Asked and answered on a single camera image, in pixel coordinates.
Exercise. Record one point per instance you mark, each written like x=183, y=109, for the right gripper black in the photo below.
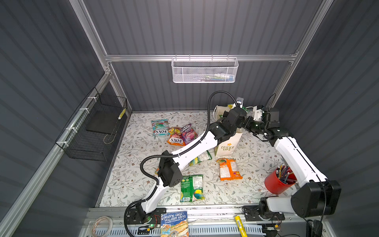
x=248, y=120

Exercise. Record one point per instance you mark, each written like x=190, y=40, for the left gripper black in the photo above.
x=223, y=115

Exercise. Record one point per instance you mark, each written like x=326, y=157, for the white paper bag floral print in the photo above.
x=226, y=148

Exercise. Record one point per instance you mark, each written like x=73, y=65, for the orange Fox's fruit candy bag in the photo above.
x=176, y=138

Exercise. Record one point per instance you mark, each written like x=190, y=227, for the teal Fox's mint cherry bag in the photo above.
x=160, y=127

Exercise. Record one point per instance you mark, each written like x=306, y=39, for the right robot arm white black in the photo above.
x=317, y=195

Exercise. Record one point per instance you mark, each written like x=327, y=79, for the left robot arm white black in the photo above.
x=172, y=164

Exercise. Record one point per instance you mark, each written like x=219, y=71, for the green snack bag centre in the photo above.
x=201, y=158

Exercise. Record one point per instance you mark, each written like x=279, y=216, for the green snack bag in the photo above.
x=201, y=158
x=192, y=188

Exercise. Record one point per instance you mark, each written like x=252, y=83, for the purple Fox's candy bag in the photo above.
x=188, y=134

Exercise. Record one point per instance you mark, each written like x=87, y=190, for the orange snack bag right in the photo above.
x=229, y=170

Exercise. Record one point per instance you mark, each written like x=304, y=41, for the green snack bag front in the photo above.
x=192, y=188

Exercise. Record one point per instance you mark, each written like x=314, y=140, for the red pencil cup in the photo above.
x=280, y=180

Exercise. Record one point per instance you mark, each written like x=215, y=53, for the yellow marker tube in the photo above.
x=240, y=226

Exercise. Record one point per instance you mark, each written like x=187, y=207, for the yellow item in black basket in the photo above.
x=121, y=114

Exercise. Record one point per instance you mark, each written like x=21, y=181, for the paperback book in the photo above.
x=174, y=224

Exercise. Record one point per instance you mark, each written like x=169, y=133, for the black device bottom right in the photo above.
x=314, y=228

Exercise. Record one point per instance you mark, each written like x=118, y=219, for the black pad in basket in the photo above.
x=103, y=122

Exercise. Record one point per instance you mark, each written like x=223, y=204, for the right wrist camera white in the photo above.
x=265, y=114

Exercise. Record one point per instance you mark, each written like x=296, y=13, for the white wire mesh basket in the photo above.
x=204, y=70

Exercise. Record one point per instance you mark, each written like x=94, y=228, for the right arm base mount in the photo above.
x=257, y=213

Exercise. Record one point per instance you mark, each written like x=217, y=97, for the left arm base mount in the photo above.
x=136, y=216

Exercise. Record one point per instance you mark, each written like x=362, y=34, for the black wire basket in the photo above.
x=77, y=143

